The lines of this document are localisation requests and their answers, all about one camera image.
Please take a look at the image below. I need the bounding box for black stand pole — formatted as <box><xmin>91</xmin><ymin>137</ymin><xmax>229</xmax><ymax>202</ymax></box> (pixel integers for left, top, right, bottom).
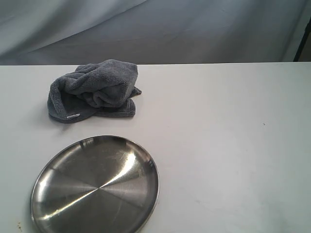
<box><xmin>293</xmin><ymin>20</ymin><xmax>311</xmax><ymax>62</ymax></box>

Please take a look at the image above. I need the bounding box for grey backdrop curtain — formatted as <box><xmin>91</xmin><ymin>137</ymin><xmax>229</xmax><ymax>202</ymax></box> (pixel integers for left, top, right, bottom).
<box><xmin>0</xmin><ymin>0</ymin><xmax>311</xmax><ymax>65</ymax></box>

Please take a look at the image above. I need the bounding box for round stainless steel plate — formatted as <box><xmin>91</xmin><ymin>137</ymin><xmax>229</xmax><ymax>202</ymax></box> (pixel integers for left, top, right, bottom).
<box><xmin>30</xmin><ymin>135</ymin><xmax>159</xmax><ymax>233</ymax></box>

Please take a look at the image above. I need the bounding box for grey fluffy towel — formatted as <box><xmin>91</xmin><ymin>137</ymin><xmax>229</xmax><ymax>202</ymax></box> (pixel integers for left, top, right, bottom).
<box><xmin>47</xmin><ymin>59</ymin><xmax>141</xmax><ymax>123</ymax></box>

